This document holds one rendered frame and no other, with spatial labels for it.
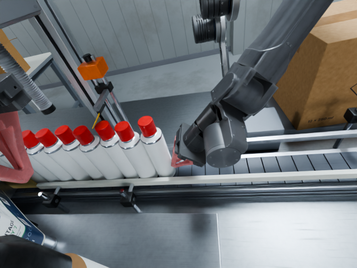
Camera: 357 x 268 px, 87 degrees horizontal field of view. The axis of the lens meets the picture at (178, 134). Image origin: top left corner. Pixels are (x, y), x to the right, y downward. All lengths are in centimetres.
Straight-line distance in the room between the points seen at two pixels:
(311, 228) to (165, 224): 33
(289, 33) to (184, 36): 282
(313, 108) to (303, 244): 35
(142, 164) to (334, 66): 51
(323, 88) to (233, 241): 44
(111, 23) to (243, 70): 293
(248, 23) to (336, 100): 249
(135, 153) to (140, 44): 282
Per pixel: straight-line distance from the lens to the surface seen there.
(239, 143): 30
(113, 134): 46
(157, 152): 44
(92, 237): 56
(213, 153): 31
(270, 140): 50
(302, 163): 58
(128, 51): 326
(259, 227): 53
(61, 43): 52
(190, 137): 39
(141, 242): 50
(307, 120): 68
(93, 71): 44
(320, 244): 55
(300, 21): 35
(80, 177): 62
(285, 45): 34
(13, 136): 24
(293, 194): 57
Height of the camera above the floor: 133
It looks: 45 degrees down
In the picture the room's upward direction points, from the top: 16 degrees counter-clockwise
